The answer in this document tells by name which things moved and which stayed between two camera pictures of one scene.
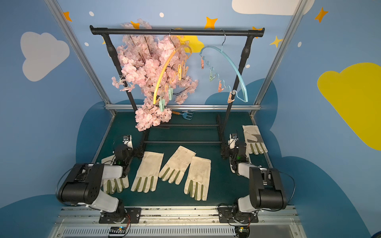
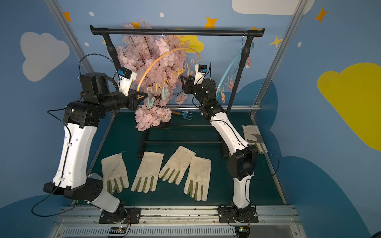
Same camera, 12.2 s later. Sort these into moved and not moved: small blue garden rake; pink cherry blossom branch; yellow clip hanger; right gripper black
Moved: yellow clip hanger; right gripper black
Not moved: small blue garden rake; pink cherry blossom branch
